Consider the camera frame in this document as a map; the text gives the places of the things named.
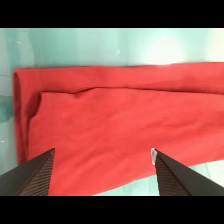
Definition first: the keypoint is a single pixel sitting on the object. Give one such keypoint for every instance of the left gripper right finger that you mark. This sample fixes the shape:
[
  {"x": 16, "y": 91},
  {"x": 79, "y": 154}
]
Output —
[{"x": 176, "y": 180}]

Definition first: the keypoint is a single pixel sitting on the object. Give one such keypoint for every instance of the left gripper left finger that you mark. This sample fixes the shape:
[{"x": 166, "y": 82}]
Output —
[{"x": 31, "y": 177}]

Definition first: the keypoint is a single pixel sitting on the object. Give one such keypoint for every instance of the red T-shirt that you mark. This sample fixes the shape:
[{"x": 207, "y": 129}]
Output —
[{"x": 126, "y": 126}]

